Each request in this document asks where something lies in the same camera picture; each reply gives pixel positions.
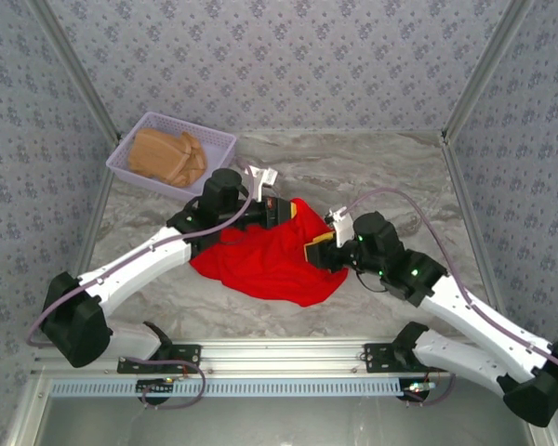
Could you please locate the red t-shirt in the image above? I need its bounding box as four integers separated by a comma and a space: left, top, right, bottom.
189, 197, 350, 308

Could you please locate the long purple arm cable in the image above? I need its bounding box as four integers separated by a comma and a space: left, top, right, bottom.
26, 156, 257, 348
346, 187, 558, 413

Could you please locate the aluminium mounting rail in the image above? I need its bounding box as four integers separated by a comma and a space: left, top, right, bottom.
30, 338, 538, 375

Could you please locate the long purple right arm cable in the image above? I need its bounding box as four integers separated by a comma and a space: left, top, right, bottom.
346, 187, 558, 413

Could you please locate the grey metal lower panel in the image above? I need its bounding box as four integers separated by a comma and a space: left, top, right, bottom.
8, 375, 558, 446

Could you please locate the lavender plastic basket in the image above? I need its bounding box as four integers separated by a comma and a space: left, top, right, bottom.
105, 111, 238, 203

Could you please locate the folded tan garment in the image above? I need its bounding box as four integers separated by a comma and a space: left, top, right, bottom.
127, 128, 209, 189

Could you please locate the aluminium table side rail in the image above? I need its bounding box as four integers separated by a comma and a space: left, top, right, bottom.
50, 134, 122, 343
441, 134, 512, 338

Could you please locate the short purple base cable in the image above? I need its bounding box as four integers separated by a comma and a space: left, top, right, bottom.
405, 366, 459, 408
120, 356, 208, 411

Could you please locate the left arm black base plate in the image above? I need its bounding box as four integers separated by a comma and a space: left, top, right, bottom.
116, 343, 202, 375

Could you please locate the blue-grey slotted cable duct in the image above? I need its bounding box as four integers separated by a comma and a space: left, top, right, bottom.
50, 378, 413, 399

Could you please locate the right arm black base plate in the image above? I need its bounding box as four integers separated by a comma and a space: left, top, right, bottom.
363, 342, 450, 374

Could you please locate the long purple left arm cable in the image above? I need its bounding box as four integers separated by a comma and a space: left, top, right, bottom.
26, 156, 257, 348

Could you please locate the aluminium frame post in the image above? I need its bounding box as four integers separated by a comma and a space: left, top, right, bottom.
25, 0, 125, 148
440, 0, 537, 148

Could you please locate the small black controller board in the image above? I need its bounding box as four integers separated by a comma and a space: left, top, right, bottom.
397, 378, 436, 403
136, 378, 176, 405

